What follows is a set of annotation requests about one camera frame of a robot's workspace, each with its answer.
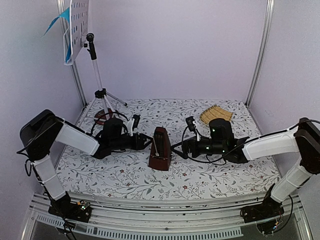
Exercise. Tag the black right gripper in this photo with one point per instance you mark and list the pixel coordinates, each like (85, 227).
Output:
(186, 144)

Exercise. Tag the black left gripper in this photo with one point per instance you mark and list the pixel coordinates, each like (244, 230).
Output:
(140, 145)

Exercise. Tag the dark red wooden metronome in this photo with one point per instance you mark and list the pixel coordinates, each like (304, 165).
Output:
(160, 153)

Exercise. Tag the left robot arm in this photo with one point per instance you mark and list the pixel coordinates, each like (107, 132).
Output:
(39, 135)

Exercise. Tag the floral table cloth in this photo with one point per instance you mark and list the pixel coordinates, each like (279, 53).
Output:
(128, 175)

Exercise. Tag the red floral round tin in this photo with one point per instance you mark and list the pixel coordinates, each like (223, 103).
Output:
(102, 118)

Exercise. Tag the woven bamboo tray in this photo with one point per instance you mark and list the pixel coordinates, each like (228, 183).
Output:
(215, 112)

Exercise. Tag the white tripod music stand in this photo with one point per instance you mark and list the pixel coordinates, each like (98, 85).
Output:
(81, 39)

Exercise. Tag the white blue sheet music booklet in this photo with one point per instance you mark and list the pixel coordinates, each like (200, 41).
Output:
(64, 17)

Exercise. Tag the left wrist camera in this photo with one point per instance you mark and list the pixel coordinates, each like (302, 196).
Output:
(136, 119)

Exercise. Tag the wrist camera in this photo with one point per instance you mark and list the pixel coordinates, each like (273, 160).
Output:
(136, 119)
(190, 121)

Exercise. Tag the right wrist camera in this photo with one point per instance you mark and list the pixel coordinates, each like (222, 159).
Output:
(190, 121)

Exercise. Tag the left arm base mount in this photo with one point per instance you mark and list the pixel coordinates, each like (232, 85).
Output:
(78, 211)

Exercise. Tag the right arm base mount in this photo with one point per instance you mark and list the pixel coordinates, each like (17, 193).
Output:
(262, 211)

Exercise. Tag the aluminium front rail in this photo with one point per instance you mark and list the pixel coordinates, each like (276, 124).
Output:
(197, 219)

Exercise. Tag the left aluminium frame post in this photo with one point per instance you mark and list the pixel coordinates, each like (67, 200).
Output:
(65, 26)

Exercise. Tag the aluminium frame post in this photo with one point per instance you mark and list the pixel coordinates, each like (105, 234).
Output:
(65, 26)
(270, 5)

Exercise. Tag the right aluminium frame post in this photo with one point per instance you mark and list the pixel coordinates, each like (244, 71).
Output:
(270, 5)

